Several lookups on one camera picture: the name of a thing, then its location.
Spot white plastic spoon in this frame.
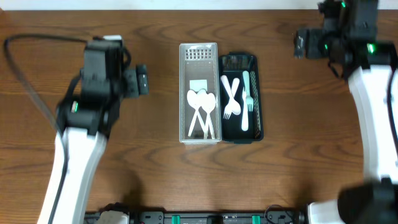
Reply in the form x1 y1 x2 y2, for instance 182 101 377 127
186 89 208 133
200 91 216 140
187 89 209 138
221 75 241 119
203 92 217 140

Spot white plastic fork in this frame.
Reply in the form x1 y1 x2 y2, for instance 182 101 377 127
221 75 241 119
241 88 249 131
243 71 254 111

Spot black plastic basket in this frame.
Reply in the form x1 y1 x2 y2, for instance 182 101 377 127
218 52 264 144

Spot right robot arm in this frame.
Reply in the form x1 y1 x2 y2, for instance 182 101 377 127
294 0 397 223

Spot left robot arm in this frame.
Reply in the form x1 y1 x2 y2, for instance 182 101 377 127
38 35 149 223

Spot white label sticker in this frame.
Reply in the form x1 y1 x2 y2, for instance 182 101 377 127
189 80 208 92

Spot clear plastic basket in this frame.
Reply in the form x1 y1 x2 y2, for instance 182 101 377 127
179 42 221 145

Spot left black cable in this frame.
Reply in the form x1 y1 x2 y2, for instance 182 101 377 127
2 33 90 224

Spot black mounting rail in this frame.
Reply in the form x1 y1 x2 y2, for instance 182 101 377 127
83 203 308 224

